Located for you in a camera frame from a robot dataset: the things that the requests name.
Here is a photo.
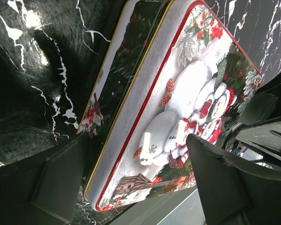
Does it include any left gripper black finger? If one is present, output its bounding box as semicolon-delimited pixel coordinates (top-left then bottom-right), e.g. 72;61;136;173
0;132;90;225
186;135;281;225

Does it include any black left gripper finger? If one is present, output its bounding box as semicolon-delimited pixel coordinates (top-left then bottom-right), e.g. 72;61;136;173
238;92;278;125
236;120;281;161

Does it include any gold tin lid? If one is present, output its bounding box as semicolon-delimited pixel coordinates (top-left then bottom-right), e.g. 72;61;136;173
83;0;262;212

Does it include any gold cookie tin box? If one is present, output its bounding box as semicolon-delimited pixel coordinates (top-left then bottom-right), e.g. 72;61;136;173
77;0;171;186

